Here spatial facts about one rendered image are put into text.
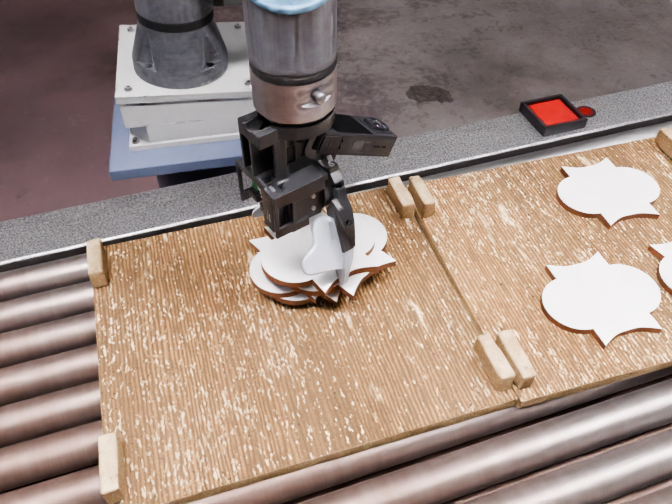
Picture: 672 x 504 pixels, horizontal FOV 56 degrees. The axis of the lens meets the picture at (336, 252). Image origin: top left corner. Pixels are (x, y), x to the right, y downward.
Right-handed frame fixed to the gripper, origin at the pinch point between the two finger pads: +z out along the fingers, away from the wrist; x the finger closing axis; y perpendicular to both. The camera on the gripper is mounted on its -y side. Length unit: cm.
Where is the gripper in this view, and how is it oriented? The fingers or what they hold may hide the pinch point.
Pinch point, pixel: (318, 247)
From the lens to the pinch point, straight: 72.6
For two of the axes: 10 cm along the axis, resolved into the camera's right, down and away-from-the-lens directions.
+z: 0.0, 6.8, 7.3
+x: 5.9, 5.9, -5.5
